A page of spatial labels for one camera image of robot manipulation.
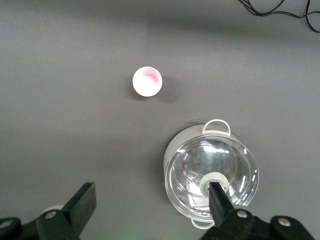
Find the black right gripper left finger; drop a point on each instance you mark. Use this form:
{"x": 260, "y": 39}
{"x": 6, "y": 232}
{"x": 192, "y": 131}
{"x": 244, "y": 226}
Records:
{"x": 80, "y": 210}

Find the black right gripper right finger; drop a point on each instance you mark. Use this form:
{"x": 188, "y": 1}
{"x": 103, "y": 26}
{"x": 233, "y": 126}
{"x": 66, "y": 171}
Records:
{"x": 222, "y": 215}

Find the pink plastic cup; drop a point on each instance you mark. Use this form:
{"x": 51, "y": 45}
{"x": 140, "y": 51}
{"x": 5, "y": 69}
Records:
{"x": 146, "y": 86}

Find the glass lid with beige knob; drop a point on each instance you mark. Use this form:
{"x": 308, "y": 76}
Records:
{"x": 225, "y": 162}

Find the pale green cooking pot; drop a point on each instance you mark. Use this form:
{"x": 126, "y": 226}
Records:
{"x": 175, "y": 147}

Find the dark grey table mat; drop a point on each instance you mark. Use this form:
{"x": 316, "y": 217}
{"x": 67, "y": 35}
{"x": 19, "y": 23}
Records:
{"x": 75, "y": 125}

